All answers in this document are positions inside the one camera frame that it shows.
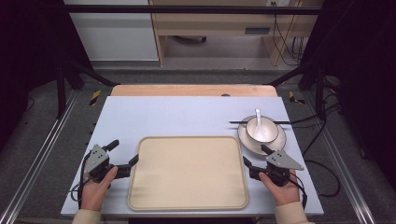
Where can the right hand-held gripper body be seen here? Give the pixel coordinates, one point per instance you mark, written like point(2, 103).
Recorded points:
point(281, 162)

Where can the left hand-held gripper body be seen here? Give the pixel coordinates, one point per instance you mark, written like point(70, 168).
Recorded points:
point(97, 157)

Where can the person's right hand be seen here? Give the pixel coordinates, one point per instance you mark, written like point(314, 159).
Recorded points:
point(285, 194)

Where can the person's left hand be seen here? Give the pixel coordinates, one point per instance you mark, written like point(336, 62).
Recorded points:
point(93, 193)

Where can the white bowl with dark rim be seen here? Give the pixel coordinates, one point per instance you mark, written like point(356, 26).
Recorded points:
point(267, 132)

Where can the white plate with dark rim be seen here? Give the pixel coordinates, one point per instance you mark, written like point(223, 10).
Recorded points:
point(249, 144)

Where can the white ceramic spoon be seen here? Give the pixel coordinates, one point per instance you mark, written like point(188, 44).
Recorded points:
point(258, 124)

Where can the black chopstick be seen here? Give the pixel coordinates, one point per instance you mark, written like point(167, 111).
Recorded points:
point(285, 123)
point(235, 122)

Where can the yellow black tape marker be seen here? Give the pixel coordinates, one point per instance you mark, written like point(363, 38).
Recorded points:
point(294, 98)
point(95, 97)

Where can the beige rectangular tray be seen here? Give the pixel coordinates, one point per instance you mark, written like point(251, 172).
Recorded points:
point(186, 174)

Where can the black metal stand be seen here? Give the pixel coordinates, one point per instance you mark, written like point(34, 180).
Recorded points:
point(61, 93)
point(319, 93)

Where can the wooden table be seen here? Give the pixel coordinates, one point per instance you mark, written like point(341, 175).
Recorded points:
point(186, 90)

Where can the white cabinet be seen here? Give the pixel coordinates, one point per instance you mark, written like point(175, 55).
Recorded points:
point(115, 37)

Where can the dark curtain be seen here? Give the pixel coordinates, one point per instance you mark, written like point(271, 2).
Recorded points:
point(28, 56)
point(364, 77)

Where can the light wooden desk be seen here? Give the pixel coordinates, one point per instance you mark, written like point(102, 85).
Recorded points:
point(214, 26)

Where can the aluminium floor rail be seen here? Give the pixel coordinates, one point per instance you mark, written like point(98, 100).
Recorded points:
point(40, 155)
point(345, 171)

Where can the black horizontal frame bar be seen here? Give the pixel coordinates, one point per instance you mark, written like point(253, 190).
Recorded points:
point(186, 9)

